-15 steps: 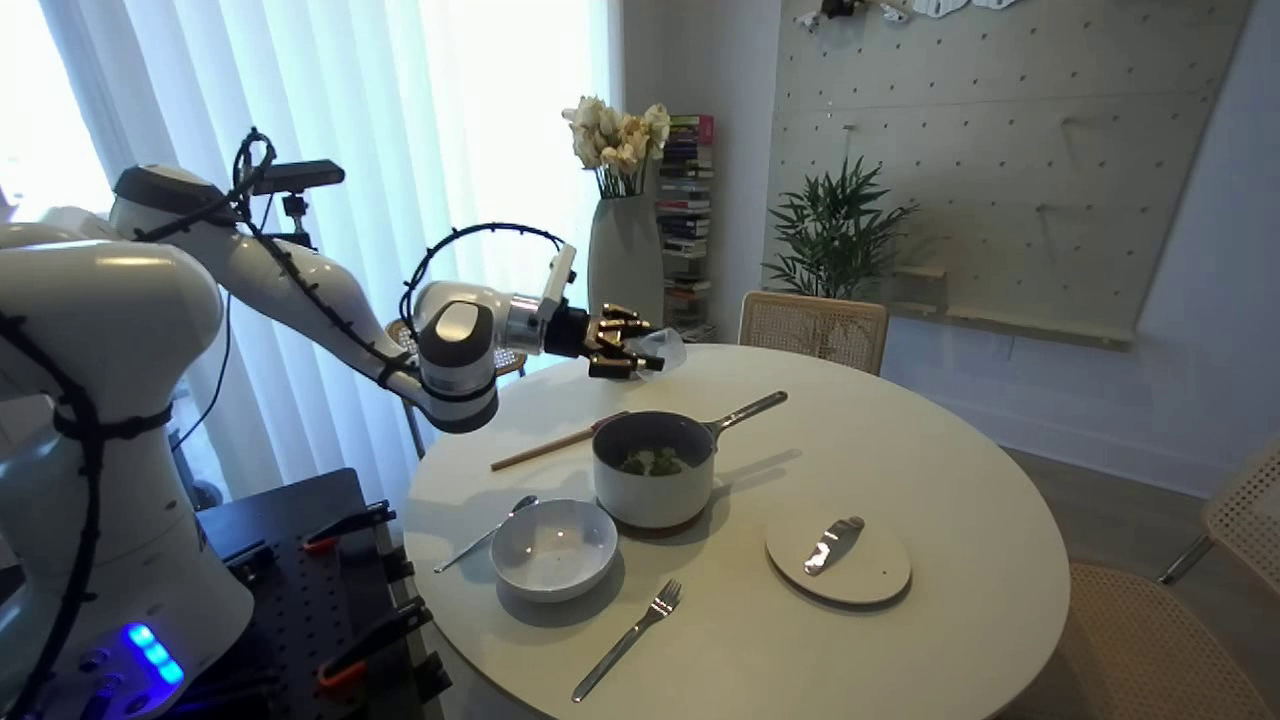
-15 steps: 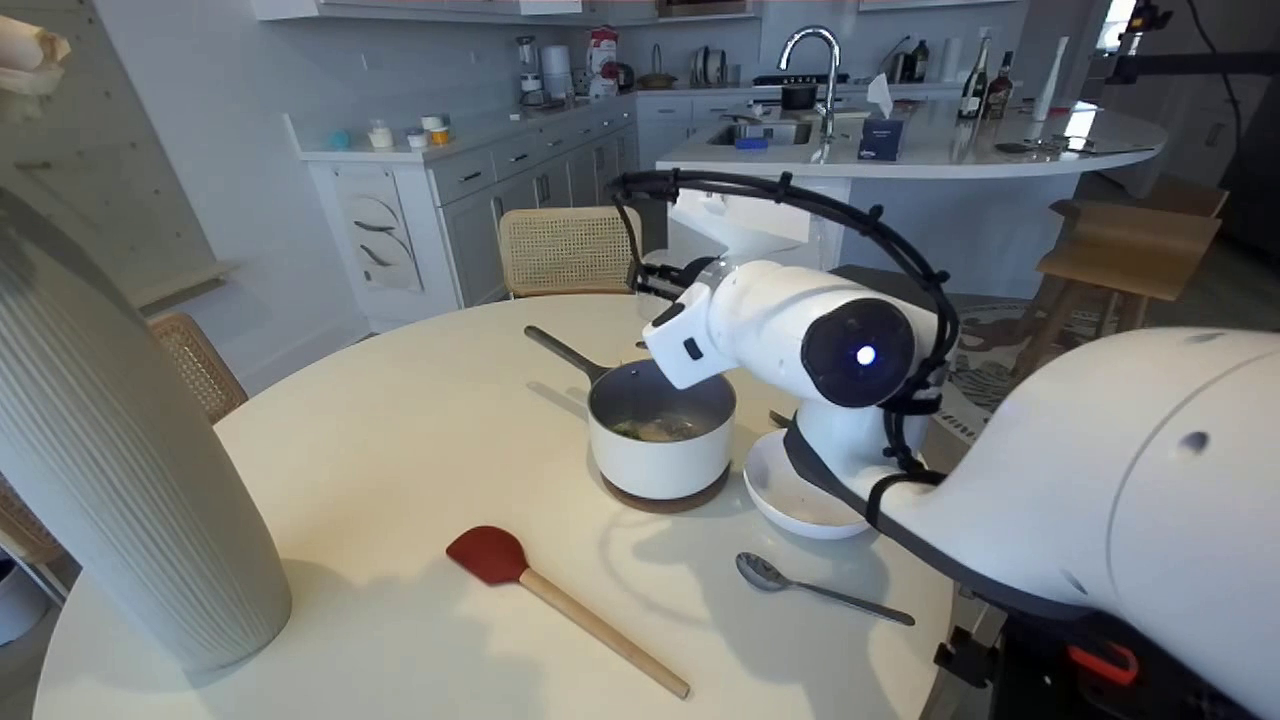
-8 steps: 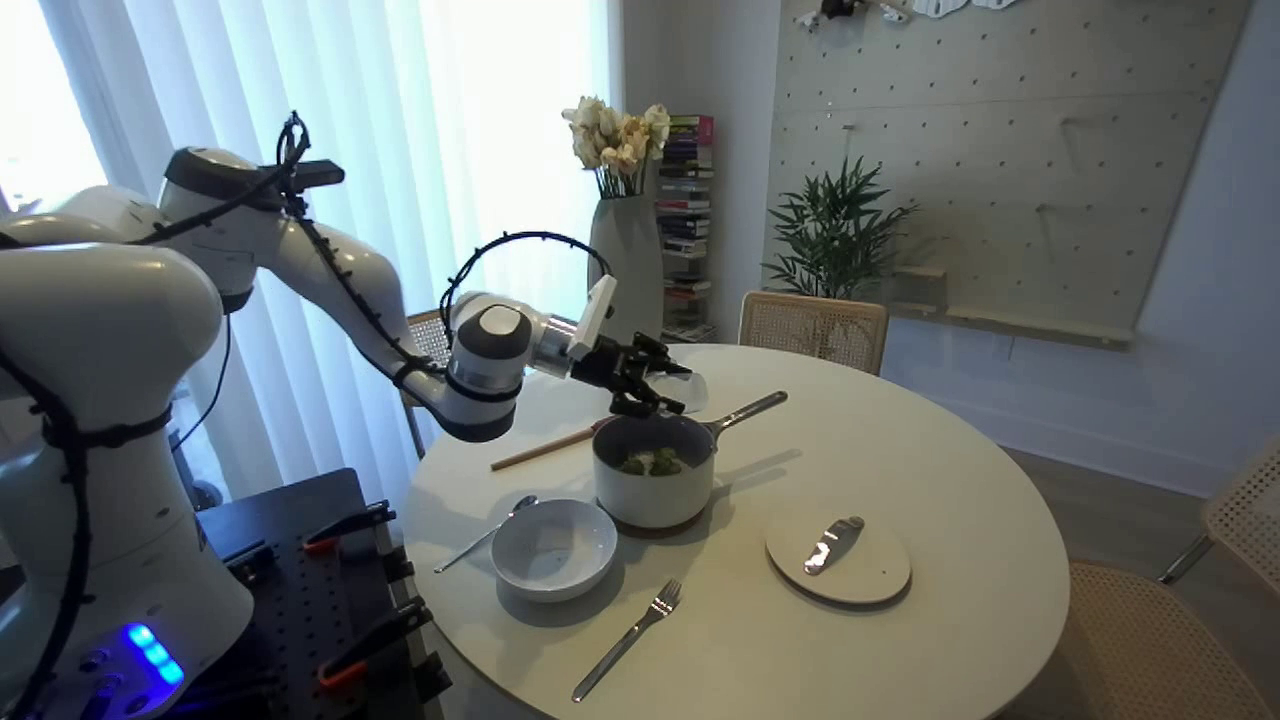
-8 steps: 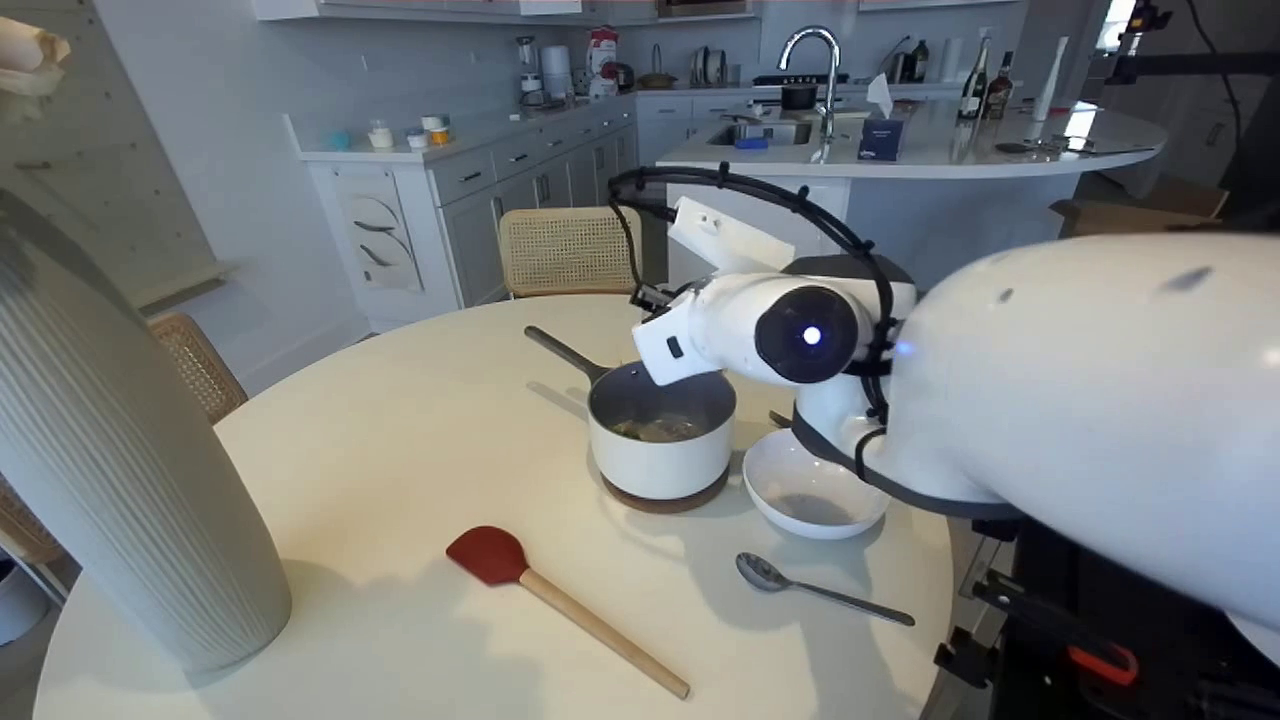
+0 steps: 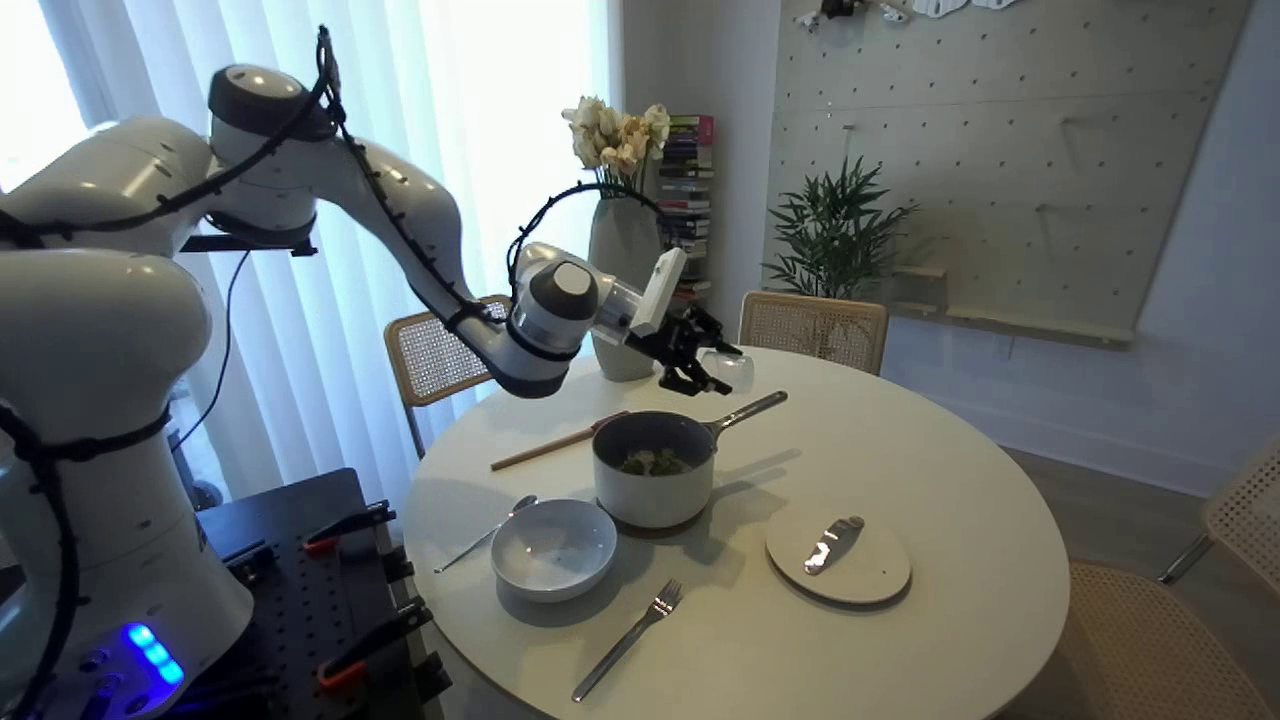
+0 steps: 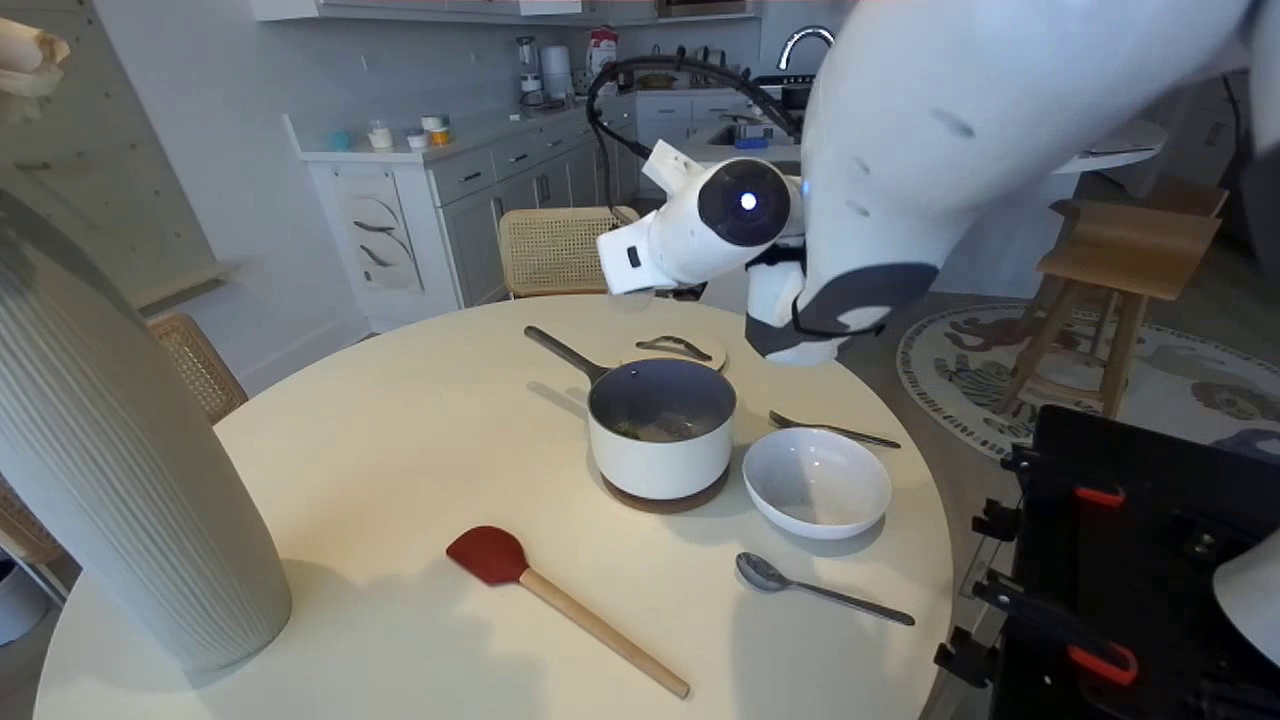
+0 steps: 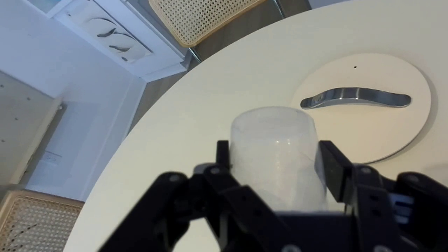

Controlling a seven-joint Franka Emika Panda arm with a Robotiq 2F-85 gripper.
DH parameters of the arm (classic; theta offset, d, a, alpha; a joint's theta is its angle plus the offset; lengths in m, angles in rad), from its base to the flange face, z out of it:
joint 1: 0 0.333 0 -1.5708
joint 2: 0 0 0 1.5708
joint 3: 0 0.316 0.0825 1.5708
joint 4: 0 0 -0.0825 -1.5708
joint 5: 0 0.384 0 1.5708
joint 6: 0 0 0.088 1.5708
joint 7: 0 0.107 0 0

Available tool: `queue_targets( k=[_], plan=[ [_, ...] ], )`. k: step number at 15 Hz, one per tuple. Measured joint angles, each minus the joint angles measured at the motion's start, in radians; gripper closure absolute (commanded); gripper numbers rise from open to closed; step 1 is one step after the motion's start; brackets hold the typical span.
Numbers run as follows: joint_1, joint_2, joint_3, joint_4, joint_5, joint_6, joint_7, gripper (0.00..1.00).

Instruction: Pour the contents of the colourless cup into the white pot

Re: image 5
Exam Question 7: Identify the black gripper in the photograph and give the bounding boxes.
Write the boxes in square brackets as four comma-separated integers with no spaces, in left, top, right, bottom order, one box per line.
[629,309,745,399]

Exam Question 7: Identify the colourless plastic cup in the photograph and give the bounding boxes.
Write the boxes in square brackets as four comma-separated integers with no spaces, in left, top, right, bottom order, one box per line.
[695,344,761,396]

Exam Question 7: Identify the wicker back chair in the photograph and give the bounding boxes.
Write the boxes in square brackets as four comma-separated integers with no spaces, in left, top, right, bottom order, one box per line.
[737,286,892,379]
[991,435,1280,720]
[379,290,532,463]

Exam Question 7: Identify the grey ribbed vase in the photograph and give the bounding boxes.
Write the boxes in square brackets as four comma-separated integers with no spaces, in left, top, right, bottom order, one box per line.
[582,180,669,389]

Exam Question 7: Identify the green potted plant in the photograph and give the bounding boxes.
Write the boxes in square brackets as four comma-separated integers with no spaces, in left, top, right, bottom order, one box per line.
[762,152,919,298]

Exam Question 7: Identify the cream flowers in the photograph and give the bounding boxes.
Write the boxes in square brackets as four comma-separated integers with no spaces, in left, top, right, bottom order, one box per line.
[556,93,679,185]

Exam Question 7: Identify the white bowl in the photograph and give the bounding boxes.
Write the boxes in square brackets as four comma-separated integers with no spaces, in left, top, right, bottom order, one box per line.
[488,497,622,603]

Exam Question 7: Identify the beige plate with spoon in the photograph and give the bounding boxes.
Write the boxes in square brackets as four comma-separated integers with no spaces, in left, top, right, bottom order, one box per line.
[761,513,914,610]

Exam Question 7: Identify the silver spoon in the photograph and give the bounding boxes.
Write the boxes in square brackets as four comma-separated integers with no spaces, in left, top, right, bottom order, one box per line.
[433,490,539,574]

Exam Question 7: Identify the silver fork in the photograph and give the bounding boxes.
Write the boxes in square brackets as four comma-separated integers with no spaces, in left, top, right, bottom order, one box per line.
[567,574,687,706]

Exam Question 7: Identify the white curtain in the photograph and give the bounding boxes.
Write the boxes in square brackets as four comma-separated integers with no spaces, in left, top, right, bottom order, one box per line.
[34,0,618,513]

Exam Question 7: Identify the beige pegboard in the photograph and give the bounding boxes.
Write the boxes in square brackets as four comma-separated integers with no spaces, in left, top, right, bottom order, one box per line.
[768,0,1260,350]

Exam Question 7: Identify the black robot cart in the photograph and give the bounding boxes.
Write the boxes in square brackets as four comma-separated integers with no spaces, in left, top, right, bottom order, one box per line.
[193,463,452,720]

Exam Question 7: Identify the white pot with handle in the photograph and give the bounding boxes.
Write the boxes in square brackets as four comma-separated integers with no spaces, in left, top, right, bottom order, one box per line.
[588,389,791,535]

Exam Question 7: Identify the red handled clamp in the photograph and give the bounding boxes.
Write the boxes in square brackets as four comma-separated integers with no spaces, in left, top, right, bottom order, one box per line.
[299,497,401,558]
[310,601,435,698]

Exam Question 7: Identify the black camera cable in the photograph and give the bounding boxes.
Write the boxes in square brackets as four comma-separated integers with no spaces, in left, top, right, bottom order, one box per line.
[171,246,260,452]

